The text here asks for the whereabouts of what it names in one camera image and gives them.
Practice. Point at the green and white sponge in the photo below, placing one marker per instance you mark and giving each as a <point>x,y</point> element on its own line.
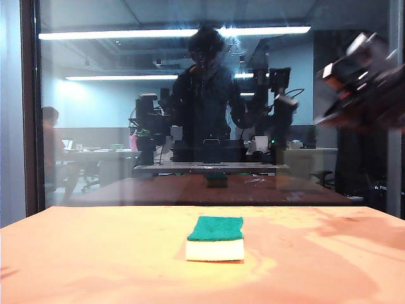
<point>215,240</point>

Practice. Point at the dark brown window frame post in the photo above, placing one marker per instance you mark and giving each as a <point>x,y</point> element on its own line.
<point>29,95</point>

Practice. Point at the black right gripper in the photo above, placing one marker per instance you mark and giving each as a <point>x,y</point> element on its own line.
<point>370,95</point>

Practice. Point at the grey window frame post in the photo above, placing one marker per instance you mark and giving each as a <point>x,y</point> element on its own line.
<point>393,158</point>

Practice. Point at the large glass window pane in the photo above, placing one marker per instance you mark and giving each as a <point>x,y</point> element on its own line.
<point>104,104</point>

